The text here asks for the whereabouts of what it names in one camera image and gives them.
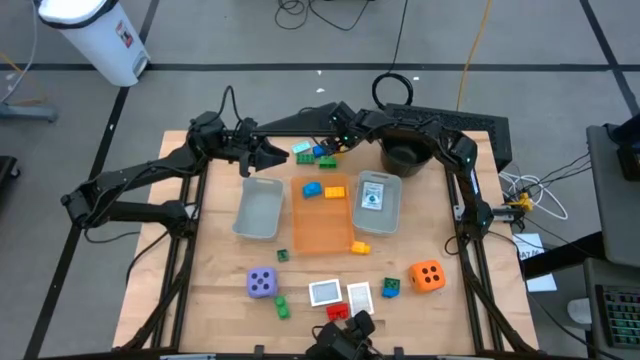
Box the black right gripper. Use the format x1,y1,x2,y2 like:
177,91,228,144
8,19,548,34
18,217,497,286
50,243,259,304
322,101,374,154

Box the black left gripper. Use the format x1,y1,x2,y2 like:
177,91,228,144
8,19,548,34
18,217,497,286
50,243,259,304
222,127,291,179

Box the teal framed card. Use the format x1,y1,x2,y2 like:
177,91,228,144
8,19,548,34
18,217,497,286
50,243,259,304
361,181,386,212

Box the orange translucent plastic bin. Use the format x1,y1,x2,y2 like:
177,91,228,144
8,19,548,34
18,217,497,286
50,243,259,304
290,172,355,254

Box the purple foam die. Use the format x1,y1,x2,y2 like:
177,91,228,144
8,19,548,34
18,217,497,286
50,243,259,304
246,266,279,300

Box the orange foam die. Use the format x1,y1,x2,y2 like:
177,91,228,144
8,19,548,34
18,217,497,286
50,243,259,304
408,259,447,295

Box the grey plastic bin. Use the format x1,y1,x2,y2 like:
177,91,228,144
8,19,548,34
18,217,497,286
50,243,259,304
231,175,285,241
351,170,403,236

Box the black bucket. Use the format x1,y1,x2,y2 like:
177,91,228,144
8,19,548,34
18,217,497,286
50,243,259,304
379,135,435,179

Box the black perforated case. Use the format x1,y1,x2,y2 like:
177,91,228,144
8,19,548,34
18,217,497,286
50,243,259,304
382,103,512,171

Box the light green toy block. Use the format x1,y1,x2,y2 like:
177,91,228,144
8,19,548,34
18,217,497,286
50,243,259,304
273,294,291,321

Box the red toy block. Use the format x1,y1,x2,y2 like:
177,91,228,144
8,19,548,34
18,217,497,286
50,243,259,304
326,302,350,322

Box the white trash bin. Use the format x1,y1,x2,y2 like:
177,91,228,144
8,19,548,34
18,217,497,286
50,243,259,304
36,0,151,89

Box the white paper sheet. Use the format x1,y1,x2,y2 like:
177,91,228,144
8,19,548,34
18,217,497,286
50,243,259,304
524,273,558,293
510,232,546,262

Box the grey stand foot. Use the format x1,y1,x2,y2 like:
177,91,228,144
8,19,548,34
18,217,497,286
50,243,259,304
0,102,59,125

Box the black desk leg bar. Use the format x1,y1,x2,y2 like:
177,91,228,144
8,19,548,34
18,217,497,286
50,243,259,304
519,230,606,280

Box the black floor equipment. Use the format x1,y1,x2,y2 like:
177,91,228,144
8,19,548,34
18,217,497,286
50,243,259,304
0,155,21,201

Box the grey desk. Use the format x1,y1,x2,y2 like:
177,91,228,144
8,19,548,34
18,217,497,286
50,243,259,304
582,257,640,360
585,122,640,268

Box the black desk equipment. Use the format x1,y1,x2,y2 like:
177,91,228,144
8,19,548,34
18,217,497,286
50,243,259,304
603,112,640,182

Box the white computer mouse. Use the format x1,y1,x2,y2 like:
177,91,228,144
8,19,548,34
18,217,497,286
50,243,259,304
566,297,593,325

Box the backlit keyboard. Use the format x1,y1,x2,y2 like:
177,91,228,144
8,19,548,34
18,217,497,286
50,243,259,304
593,282,640,350

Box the black coiled cable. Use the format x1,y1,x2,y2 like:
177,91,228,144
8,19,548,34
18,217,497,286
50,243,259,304
370,0,415,112

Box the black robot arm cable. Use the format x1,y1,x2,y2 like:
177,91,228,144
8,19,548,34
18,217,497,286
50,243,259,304
218,84,246,131

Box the black tangled cable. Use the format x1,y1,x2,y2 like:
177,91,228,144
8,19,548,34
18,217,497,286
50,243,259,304
273,0,374,32

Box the black base cable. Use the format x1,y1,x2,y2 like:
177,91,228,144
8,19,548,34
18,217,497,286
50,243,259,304
124,232,171,287

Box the yellow cable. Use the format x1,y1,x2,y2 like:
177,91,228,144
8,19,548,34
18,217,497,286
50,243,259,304
454,0,494,112

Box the silver metal bracket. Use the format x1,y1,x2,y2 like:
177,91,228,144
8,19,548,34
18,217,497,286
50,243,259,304
452,202,519,223

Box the yellow cable plug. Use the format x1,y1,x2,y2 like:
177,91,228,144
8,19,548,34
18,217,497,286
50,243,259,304
505,192,534,212

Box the white cable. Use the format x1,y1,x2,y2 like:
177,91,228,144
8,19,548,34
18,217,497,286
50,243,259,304
498,171,570,222

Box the black cable bundle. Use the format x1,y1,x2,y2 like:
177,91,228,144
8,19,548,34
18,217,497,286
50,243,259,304
529,149,592,189

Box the grey cable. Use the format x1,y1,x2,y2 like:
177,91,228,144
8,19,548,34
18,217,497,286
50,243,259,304
0,0,40,104

